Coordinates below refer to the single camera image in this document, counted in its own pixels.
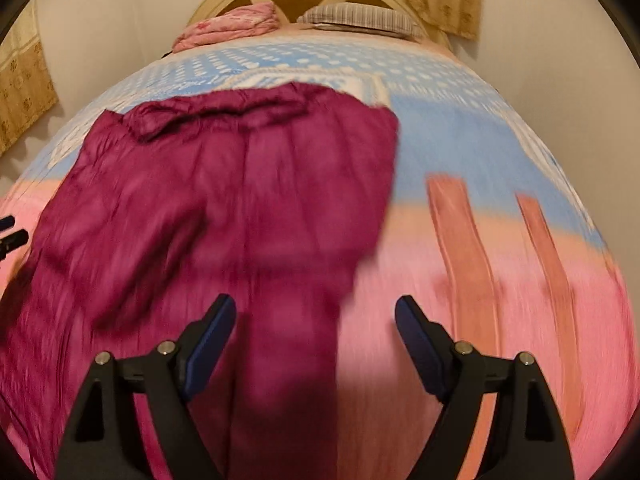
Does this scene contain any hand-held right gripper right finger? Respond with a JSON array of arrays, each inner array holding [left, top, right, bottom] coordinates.
[[394, 295, 576, 480]]

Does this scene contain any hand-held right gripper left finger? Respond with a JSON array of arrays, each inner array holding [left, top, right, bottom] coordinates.
[[55, 294, 237, 480]]

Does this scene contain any magenta puffer jacket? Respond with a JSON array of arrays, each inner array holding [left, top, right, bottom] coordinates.
[[0, 82, 401, 480]]

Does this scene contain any wide yellow floral curtain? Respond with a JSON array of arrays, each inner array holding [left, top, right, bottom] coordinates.
[[0, 0, 60, 156]]

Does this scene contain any bed with pink-blue sheet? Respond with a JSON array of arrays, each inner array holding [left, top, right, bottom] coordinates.
[[0, 27, 636, 480]]

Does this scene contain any pink folded quilt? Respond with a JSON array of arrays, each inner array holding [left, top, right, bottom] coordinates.
[[171, 1, 280, 53]]

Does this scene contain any striped pillow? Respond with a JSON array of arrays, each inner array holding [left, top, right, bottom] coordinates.
[[297, 2, 426, 41]]

